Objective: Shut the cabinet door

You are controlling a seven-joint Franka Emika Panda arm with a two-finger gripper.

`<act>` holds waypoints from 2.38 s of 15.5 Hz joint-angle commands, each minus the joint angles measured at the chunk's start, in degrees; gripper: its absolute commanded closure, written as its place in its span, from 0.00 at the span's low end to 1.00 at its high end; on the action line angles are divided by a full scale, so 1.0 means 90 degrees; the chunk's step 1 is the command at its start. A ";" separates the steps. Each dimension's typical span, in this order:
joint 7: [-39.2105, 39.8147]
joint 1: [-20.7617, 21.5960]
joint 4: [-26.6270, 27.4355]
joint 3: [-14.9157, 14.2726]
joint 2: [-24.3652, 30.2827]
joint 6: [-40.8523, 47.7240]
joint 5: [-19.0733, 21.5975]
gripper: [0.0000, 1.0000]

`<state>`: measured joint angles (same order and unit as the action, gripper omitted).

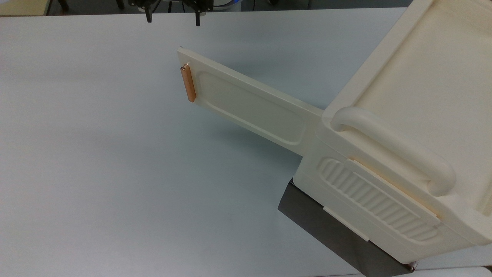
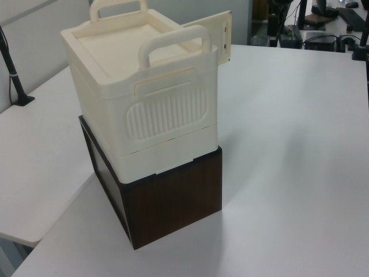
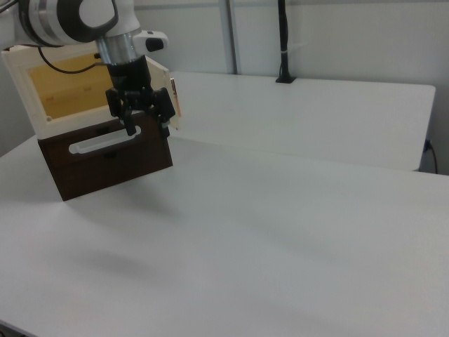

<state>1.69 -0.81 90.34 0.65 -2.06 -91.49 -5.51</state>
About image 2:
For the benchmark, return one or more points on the black monitor stand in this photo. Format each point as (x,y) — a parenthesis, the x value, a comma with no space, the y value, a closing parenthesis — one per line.
(275,26)

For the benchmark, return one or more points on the mesh waste bin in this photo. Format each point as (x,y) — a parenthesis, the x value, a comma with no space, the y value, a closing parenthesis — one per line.
(259,41)

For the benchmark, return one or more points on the brown wooden board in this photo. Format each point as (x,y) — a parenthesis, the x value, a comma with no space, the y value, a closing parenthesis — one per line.
(318,19)

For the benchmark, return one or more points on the black open-top box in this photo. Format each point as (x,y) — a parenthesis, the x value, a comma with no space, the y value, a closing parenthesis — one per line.
(320,41)

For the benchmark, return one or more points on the black clamped stand pole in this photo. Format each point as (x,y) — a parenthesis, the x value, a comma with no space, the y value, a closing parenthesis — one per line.
(15,80)

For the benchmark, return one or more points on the black camera stand clamp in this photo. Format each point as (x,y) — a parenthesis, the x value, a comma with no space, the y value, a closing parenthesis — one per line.
(360,50)

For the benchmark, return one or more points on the black computer keyboard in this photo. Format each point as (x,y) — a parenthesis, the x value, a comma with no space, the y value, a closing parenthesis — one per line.
(356,18)

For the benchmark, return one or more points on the cream plastic storage cabinet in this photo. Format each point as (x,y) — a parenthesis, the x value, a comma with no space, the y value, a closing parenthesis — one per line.
(161,115)

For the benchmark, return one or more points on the cream plastic cabinet door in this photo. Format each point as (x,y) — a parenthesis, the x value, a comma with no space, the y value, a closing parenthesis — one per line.
(213,34)

